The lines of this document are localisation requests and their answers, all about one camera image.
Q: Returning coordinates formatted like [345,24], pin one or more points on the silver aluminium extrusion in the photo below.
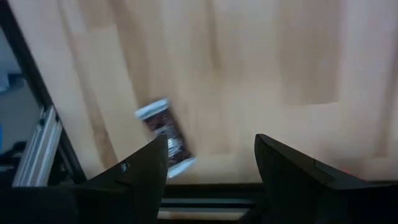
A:
[38,149]

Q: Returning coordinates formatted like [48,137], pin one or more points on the black aluminium table frame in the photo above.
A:
[28,62]

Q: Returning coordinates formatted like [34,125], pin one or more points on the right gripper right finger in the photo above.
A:
[295,193]

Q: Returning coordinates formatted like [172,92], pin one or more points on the dark brown Hershey's bar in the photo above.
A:
[164,124]

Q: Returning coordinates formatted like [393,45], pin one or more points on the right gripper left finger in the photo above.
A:
[140,186]

